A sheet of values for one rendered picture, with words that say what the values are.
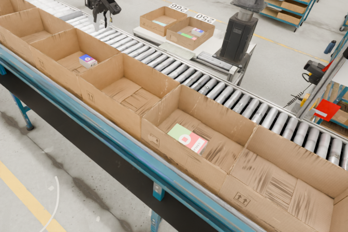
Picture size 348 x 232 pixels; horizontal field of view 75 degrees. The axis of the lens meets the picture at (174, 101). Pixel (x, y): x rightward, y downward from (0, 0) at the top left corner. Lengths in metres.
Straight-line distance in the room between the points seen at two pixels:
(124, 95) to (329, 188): 1.01
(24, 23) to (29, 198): 1.22
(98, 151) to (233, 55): 1.22
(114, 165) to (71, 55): 0.75
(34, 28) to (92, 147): 0.96
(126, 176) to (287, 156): 0.77
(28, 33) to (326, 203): 1.93
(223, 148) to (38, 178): 1.50
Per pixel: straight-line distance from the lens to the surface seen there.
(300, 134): 1.54
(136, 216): 1.83
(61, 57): 1.58
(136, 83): 1.32
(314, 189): 1.15
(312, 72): 1.51
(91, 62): 1.43
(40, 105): 1.70
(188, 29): 2.28
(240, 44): 1.84
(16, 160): 2.28
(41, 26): 1.92
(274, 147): 1.06
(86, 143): 1.40
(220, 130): 1.12
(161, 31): 2.09
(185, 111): 1.18
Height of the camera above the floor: 1.72
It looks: 43 degrees down
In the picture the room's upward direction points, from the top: 8 degrees clockwise
